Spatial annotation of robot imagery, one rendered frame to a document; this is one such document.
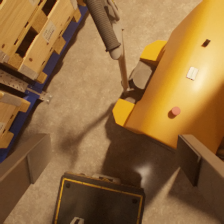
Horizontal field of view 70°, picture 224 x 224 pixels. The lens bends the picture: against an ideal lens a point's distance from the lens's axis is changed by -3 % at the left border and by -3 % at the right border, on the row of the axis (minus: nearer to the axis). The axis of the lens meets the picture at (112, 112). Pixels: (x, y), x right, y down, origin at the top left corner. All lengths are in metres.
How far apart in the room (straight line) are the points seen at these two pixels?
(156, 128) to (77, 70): 1.33
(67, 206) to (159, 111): 1.10
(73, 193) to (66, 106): 0.87
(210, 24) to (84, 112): 1.30
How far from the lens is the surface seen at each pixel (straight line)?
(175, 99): 0.81
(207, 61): 0.91
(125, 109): 1.32
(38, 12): 1.43
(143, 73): 1.31
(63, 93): 1.88
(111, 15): 0.49
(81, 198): 1.48
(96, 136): 1.70
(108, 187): 1.40
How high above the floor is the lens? 1.65
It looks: 78 degrees down
